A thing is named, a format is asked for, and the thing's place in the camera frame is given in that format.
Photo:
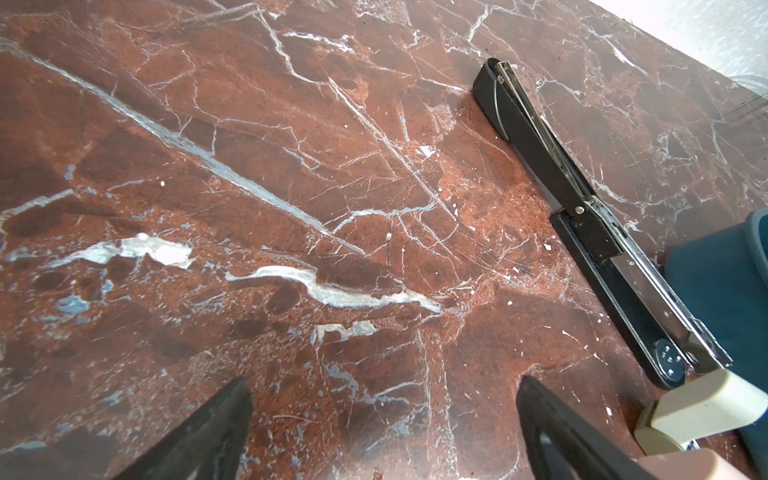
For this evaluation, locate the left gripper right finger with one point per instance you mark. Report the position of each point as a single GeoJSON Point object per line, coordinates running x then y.
{"type": "Point", "coordinates": [560, 444]}

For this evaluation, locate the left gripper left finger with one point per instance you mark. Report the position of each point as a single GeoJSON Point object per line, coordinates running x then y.
{"type": "Point", "coordinates": [207, 445]}

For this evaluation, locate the black stapler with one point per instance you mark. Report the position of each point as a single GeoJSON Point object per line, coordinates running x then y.
{"type": "Point", "coordinates": [663, 334]}

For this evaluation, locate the beige stapler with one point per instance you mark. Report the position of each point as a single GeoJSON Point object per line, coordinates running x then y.
{"type": "Point", "coordinates": [717, 402]}

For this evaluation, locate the teal plastic tray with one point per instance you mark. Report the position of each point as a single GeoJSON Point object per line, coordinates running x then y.
{"type": "Point", "coordinates": [722, 279]}

